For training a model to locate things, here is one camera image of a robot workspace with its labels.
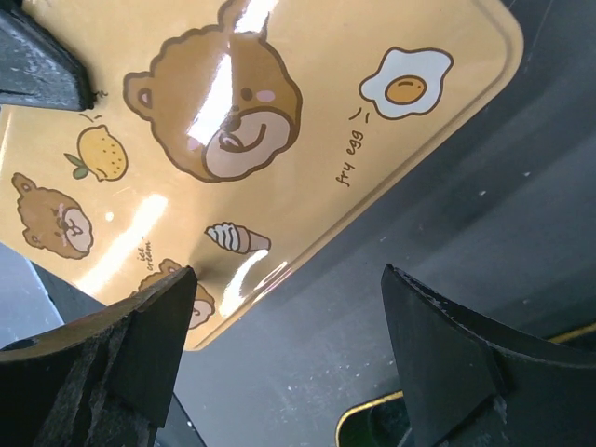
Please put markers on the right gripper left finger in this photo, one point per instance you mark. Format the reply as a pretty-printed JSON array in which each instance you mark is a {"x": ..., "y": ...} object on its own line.
[{"x": 105, "y": 379}]

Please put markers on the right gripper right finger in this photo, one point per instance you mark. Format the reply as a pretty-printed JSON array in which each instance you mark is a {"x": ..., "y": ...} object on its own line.
[{"x": 468, "y": 380}]

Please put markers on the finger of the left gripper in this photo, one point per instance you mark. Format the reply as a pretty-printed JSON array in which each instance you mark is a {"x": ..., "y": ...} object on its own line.
[{"x": 44, "y": 60}]

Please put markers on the black rectangular tray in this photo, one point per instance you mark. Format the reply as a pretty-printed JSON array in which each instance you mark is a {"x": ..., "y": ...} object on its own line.
[{"x": 384, "y": 421}]

